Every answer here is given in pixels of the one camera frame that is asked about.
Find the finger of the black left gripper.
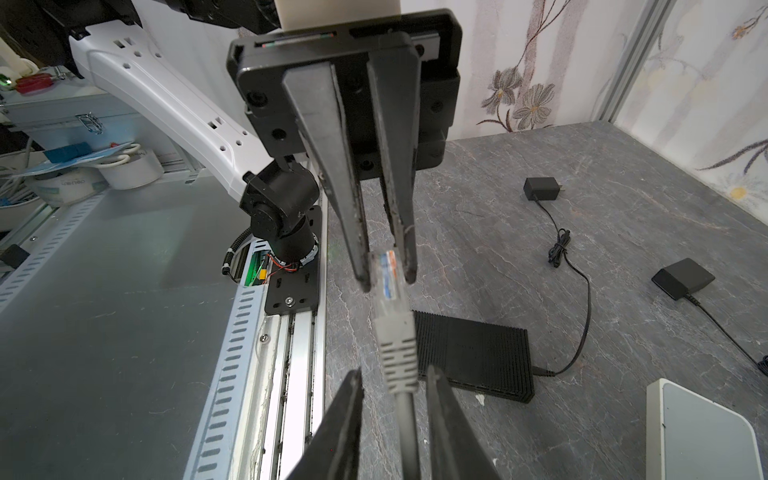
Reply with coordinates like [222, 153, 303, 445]
[282, 62, 371, 293]
[367, 44, 421, 284]

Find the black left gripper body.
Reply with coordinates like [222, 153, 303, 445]
[226, 9, 462, 180]

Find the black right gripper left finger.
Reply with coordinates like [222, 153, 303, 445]
[288, 369, 364, 480]

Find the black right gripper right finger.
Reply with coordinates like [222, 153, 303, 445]
[426, 365, 500, 480]

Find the black network switch box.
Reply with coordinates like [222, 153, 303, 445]
[414, 311, 535, 403]

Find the grey cable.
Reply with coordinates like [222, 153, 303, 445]
[367, 249, 424, 480]

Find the black power adapter with cable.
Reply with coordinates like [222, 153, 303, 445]
[523, 177, 592, 378]

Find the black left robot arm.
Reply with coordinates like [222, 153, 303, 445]
[1, 1, 462, 290]

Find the white tape roll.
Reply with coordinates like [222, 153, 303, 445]
[91, 143, 164, 190]

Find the white rectangular device box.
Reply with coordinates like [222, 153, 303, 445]
[646, 378, 764, 479]

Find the white container with label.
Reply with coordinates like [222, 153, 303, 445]
[24, 167, 109, 207]

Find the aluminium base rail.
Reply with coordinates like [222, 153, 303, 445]
[228, 199, 328, 479]

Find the white slotted cable duct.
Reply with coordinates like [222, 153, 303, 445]
[183, 241, 267, 479]

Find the aluminium corner post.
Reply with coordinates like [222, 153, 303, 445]
[592, 0, 676, 123]

